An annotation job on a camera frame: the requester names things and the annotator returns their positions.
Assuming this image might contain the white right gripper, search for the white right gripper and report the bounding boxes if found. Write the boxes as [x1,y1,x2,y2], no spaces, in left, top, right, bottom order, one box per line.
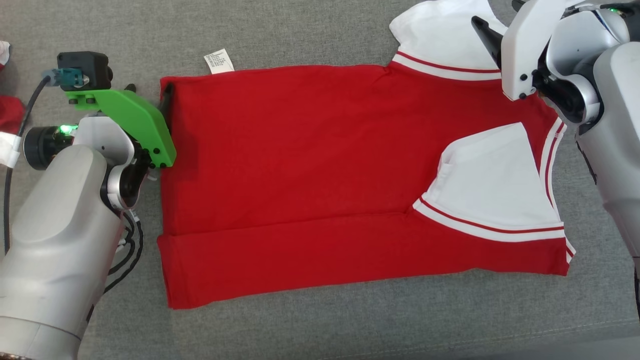
[471,0,576,101]

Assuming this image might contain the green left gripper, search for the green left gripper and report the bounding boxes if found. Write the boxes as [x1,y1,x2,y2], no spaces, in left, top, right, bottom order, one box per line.
[65,82,177,169]

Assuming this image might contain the red garment with white stripes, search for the red garment with white stripes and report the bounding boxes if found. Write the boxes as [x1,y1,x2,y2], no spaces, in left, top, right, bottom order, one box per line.
[0,40,26,136]

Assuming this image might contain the red Bulls shirt white sleeves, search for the red Bulls shirt white sleeves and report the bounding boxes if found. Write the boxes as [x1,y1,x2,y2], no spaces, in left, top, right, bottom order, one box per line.
[157,0,577,311]

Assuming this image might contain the white tape wrap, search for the white tape wrap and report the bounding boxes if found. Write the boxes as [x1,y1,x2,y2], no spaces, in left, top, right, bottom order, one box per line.
[0,132,23,169]

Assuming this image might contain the teal left camera connector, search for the teal left camera connector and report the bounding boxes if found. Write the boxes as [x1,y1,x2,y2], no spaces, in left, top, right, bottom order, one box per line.
[42,68,83,88]

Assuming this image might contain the black left camera cable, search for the black left camera cable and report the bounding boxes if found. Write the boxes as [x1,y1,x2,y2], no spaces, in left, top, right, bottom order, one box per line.
[2,75,53,253]

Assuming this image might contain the thin black left arm cables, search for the thin black left arm cables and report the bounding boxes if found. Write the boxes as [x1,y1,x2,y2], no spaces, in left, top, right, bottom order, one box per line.
[104,210,146,296]

